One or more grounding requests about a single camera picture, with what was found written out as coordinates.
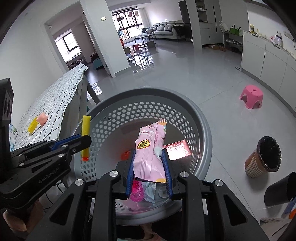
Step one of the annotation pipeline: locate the yellow plastic ring lid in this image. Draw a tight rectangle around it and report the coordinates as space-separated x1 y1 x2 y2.
28 116 39 135

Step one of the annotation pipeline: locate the pink pig toy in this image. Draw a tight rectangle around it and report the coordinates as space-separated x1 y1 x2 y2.
36 113 48 127

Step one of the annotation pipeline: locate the yellow foam dart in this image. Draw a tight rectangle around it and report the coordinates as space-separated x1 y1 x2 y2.
81 115 91 162

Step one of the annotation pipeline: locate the white wet wipes pack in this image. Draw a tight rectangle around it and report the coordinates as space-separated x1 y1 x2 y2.
142 182 157 203

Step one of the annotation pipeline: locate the red plastic bag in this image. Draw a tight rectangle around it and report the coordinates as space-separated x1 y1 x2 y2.
120 150 131 161

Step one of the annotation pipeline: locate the red toothpaste box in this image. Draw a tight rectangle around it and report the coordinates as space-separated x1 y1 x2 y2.
164 140 191 161

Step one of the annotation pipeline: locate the pink plastic shuttlecock toy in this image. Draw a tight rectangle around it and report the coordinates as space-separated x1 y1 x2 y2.
129 180 144 202

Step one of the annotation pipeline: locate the pink snack wrapper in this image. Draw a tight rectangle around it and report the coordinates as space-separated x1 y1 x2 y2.
133 120 167 183

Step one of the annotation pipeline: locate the person's left hand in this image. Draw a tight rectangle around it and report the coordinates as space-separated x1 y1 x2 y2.
3 199 44 239

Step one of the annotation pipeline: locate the white blue-lid jar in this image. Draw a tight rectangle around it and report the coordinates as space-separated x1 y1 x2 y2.
9 123 18 140

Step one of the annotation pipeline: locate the white checkered tablecloth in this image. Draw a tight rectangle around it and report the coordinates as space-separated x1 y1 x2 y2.
14 64 88 150

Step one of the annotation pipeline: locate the grey perforated laundry basket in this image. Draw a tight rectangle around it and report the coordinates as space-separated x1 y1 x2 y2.
72 88 212 227

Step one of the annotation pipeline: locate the black cylindrical bin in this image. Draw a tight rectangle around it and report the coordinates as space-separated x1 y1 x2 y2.
264 172 295 206

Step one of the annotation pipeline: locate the brown checkered waste bin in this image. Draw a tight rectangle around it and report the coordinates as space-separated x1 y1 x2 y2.
244 136 281 178

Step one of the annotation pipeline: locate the red small stool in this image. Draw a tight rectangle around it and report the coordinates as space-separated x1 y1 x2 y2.
133 44 142 53

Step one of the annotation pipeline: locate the pink plastic stool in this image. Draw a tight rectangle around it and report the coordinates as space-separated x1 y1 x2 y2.
239 85 263 109

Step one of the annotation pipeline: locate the glass coffee table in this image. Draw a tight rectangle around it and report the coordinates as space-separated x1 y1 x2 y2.
133 35 156 52

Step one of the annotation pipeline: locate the white low cabinet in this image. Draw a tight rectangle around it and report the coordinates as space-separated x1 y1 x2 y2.
241 31 295 109

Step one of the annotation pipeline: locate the grey sofa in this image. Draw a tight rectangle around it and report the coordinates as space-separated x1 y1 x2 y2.
143 20 192 42

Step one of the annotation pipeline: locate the green bag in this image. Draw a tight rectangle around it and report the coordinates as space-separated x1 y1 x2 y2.
229 24 241 36

